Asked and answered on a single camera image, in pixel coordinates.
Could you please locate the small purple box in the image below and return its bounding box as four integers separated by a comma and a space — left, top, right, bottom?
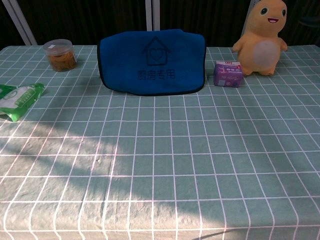
213, 60, 244, 89

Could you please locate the green white plastic package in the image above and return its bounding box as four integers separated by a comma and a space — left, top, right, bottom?
0, 82, 45, 123

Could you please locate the green checked tablecloth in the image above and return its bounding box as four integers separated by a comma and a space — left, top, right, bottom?
0, 44, 320, 240

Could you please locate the yellow plush toy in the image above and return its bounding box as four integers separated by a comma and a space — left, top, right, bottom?
231, 0, 288, 77

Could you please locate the black and blue towel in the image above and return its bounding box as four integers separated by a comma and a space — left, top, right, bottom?
96, 28, 207, 97

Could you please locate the clear jar of orange snacks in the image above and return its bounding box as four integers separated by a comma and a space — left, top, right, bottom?
42, 39, 78, 73

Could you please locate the black curtain panel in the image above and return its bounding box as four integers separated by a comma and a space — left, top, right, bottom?
0, 0, 26, 51
159, 0, 252, 48
14, 0, 147, 46
277, 0, 320, 47

